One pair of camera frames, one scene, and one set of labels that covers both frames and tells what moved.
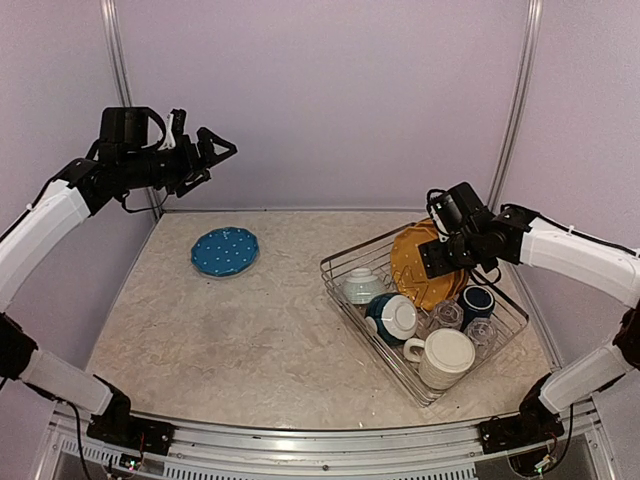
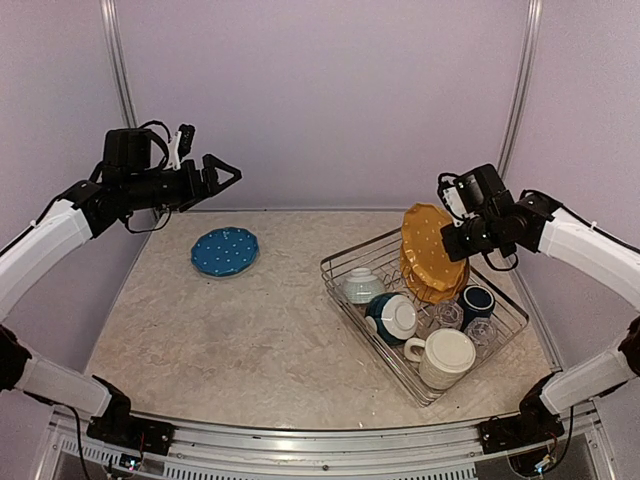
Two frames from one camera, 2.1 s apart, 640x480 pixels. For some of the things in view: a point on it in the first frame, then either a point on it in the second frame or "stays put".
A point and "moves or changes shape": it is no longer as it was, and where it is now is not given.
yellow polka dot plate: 409,271 moves or changes shape
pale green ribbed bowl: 362,285 stays put
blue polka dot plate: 225,251 stays put
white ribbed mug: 444,355 stays put
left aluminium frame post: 109,9 stays put
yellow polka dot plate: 461,274 to 422,290
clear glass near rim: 482,332 stays put
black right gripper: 435,263 to 455,250
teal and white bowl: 393,317 stays put
